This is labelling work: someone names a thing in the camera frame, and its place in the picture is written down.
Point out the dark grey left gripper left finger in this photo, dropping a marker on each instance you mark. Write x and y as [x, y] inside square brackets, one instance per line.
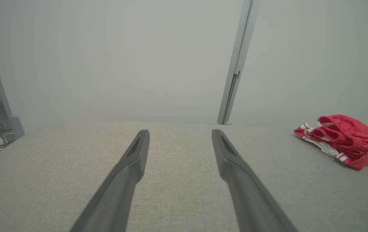
[119, 187]

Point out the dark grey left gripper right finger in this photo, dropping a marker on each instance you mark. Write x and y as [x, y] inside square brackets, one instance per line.
[248, 199]

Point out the red white Bulls jersey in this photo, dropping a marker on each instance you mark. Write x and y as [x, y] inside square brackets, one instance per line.
[324, 146]

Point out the red white Bulls shorts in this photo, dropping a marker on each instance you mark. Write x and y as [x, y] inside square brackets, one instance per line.
[348, 129]

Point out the grey fabric sofa surface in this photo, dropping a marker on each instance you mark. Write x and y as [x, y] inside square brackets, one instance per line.
[177, 180]

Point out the grey metal partition post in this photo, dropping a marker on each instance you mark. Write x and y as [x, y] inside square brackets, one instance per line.
[238, 64]

